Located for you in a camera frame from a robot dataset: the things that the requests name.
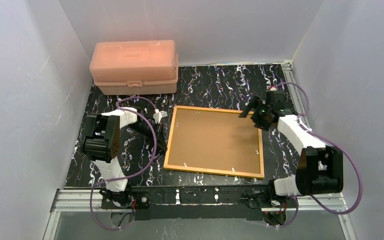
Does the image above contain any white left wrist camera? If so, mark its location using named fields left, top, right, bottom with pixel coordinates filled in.
left=152, top=109, right=168, bottom=124

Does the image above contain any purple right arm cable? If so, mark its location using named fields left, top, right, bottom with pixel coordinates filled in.
left=269, top=81, right=364, bottom=229

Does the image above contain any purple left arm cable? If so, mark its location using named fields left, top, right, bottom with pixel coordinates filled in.
left=89, top=96, right=160, bottom=231

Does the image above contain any pink plastic storage box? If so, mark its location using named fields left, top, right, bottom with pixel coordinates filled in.
left=89, top=40, right=179, bottom=96

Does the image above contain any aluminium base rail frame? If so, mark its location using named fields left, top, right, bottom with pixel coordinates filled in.
left=42, top=59, right=359, bottom=240

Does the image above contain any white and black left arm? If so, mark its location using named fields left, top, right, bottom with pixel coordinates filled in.
left=80, top=107, right=168, bottom=204

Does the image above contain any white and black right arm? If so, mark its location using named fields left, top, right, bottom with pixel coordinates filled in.
left=239, top=90, right=344, bottom=202

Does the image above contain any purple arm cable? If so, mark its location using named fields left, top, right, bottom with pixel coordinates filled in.
left=89, top=96, right=160, bottom=231
left=269, top=81, right=364, bottom=229

